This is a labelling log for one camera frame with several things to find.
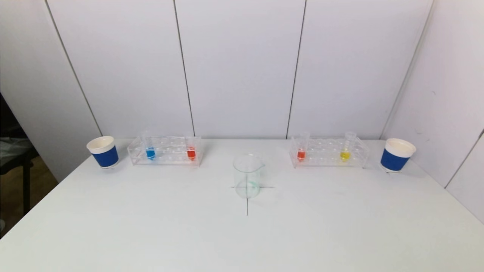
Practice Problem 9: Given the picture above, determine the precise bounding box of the clear acrylic test tube rack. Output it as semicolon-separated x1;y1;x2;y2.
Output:
290;138;370;168
127;136;203;166

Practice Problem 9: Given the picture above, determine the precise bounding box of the test tube with blue pigment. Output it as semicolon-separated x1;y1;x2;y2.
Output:
143;131;156;161

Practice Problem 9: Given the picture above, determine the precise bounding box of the blue and white paper cup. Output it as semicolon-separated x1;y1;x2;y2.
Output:
87;136;119;169
380;138;417;173

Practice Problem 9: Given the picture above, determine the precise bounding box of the clear glass beaker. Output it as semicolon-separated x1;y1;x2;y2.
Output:
233;153;264;199

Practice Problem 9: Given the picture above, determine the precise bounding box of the test tube with red pigment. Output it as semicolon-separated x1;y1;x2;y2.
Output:
185;133;197;161
297;132;310;162

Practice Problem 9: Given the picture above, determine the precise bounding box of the test tube with yellow pigment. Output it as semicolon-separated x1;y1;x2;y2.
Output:
340;131;357;162

